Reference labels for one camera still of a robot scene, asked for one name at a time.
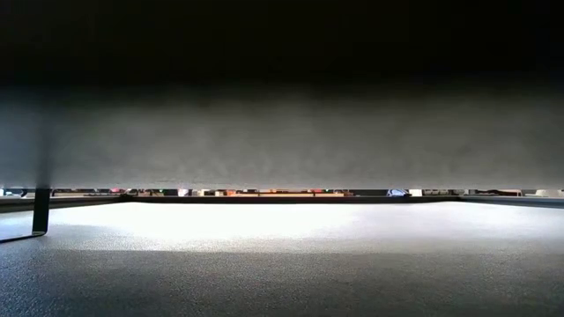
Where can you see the black metal table frame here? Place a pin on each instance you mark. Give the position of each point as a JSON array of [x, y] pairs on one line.
[[264, 199]]

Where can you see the blue grey table mat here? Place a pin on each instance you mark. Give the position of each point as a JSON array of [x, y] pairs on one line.
[[282, 273]]

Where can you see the white background object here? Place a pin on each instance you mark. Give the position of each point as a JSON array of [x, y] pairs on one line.
[[548, 193]]

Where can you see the blue background object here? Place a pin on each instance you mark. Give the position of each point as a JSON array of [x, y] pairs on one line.
[[396, 192]]

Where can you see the wooden riser shelf black legs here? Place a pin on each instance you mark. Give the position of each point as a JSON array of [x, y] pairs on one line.
[[282, 132]]

